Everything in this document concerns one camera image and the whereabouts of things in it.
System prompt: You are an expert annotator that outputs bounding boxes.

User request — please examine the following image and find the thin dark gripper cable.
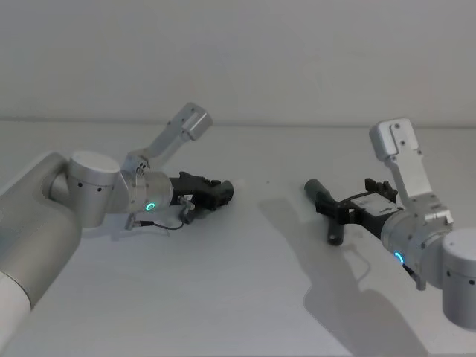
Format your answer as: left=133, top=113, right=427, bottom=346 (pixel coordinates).
left=402, top=263, right=421, bottom=282
left=128, top=195, right=196, bottom=234

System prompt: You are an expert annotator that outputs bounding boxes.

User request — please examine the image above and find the thin dark left gripper cable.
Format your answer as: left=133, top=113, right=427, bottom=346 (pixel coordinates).
left=128, top=195, right=196, bottom=234

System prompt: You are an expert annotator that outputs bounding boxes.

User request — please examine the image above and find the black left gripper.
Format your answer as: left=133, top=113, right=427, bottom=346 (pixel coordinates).
left=169, top=170, right=236, bottom=213

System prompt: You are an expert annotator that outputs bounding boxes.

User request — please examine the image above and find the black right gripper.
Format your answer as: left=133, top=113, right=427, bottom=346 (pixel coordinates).
left=315, top=177, right=402, bottom=239

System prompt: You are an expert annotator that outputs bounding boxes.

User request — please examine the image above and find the thin dark right gripper cable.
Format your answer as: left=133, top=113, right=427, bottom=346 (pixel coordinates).
left=402, top=263, right=421, bottom=282

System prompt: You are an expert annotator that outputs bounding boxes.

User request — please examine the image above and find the white table cloth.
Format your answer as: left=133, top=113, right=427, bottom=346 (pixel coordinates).
left=0, top=119, right=476, bottom=357

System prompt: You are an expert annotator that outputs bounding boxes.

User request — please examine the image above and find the white curtain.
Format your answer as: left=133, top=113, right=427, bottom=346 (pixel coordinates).
left=0, top=0, right=476, bottom=129

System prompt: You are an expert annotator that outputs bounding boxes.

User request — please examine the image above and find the dark grey cylindrical tube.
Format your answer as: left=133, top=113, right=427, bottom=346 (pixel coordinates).
left=303, top=177, right=349, bottom=247

